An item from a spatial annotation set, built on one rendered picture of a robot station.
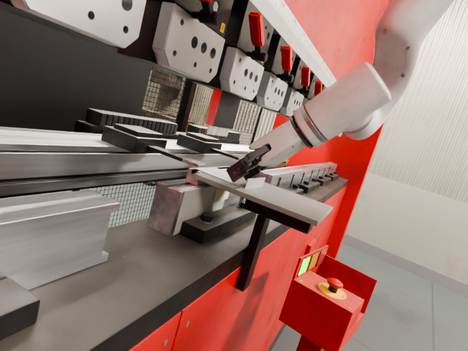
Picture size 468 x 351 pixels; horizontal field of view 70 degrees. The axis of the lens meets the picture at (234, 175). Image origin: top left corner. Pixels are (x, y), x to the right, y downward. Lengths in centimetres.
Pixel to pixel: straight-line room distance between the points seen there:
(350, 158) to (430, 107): 156
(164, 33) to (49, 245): 30
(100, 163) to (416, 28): 68
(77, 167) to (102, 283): 35
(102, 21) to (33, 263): 28
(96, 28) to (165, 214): 38
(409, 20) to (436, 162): 352
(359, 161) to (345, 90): 222
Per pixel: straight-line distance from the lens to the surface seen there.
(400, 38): 67
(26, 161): 72
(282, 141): 63
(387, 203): 416
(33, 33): 101
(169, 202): 66
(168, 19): 49
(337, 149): 285
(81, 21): 39
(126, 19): 43
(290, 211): 61
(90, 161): 81
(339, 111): 62
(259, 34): 65
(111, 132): 87
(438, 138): 415
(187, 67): 53
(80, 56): 110
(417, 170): 414
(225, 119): 75
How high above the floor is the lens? 114
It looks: 10 degrees down
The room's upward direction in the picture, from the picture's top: 16 degrees clockwise
